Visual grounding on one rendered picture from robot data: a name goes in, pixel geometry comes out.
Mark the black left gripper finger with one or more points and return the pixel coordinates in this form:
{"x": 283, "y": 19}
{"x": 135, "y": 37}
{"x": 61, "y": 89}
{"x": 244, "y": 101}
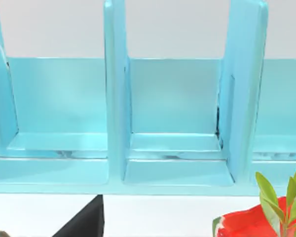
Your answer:
{"x": 88, "y": 219}

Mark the small brown object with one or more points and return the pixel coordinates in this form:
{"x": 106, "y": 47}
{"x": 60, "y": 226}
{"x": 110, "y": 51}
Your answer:
{"x": 1, "y": 234}

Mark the light blue rack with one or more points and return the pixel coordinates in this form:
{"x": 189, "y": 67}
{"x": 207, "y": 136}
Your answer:
{"x": 162, "y": 103}

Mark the green leafy plant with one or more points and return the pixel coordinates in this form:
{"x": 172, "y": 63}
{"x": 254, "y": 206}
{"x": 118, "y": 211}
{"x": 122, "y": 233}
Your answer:
{"x": 270, "y": 197}

